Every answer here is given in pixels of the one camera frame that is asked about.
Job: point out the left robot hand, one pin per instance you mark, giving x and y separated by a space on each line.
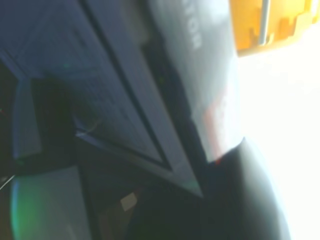
150 215

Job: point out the black calculator box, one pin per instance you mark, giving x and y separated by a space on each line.
150 75

